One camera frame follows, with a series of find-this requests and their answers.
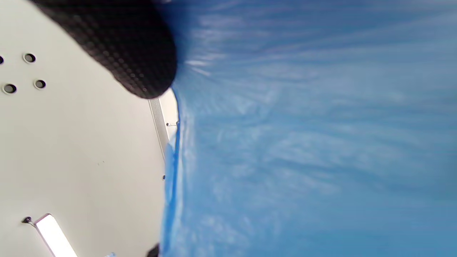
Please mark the person's right hand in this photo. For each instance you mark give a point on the person's right hand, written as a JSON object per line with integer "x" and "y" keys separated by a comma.
{"x": 125, "y": 43}

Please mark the long ceiling light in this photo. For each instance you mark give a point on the long ceiling light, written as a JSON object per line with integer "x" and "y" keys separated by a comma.
{"x": 53, "y": 235}

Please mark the small black ceiling sensor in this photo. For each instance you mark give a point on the small black ceiling sensor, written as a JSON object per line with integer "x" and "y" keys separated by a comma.
{"x": 26, "y": 220}

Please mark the round ceiling hole fixture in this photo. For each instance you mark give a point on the round ceiling hole fixture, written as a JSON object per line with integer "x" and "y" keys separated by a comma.
{"x": 29, "y": 57}
{"x": 9, "y": 88}
{"x": 39, "y": 84}

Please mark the blue plastic bag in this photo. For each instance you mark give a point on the blue plastic bag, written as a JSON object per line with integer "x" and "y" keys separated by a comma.
{"x": 303, "y": 142}

